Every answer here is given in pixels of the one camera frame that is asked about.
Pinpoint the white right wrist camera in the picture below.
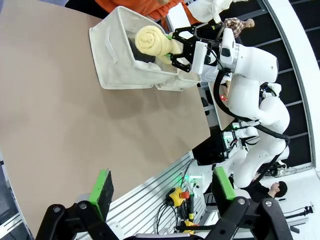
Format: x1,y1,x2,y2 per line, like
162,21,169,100
191,40,208,75

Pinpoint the black coiled cable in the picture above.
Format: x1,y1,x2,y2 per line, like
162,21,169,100
156,202,177,232

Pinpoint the dark gray towel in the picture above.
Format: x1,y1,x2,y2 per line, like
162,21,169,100
128,39,157,63

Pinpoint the yellow and black tool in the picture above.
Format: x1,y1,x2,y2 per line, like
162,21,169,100
176,219,201,235

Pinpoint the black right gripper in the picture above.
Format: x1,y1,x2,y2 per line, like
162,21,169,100
167,25,221,74

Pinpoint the white cloth garment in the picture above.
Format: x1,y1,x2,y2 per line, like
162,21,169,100
187,0,235,24

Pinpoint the white robot with green light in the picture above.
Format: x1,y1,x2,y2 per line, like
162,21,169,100
222,119,261,157

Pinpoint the mannequin in plaid shirt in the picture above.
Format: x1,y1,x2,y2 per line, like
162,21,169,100
222,17,256,38

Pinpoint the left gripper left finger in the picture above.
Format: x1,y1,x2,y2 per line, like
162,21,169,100
36,169,118,240

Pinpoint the reclining person in black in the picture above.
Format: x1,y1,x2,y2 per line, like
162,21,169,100
246,181,288,203

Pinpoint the person in orange hoodie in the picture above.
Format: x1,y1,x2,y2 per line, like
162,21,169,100
94,0,201,31

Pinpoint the black handheld enabling switch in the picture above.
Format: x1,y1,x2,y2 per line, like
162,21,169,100
188,191,196,221

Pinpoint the yellow towel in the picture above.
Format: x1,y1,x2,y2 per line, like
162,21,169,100
134,24,185,66

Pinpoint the cream fabric basket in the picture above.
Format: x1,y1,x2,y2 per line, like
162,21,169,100
154,69,202,92
89,5,181,90

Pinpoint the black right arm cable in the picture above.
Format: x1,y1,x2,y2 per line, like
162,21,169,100
213,72,291,186

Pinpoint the aluminium rail base plate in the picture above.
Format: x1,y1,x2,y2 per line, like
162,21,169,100
74,152,221,240

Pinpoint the black tripod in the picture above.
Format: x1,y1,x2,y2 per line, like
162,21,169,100
284,204,315,221

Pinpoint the yellow emergency stop button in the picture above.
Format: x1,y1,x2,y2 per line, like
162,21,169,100
166,186,191,207

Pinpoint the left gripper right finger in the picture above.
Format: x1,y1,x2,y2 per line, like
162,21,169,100
207,166,295,240

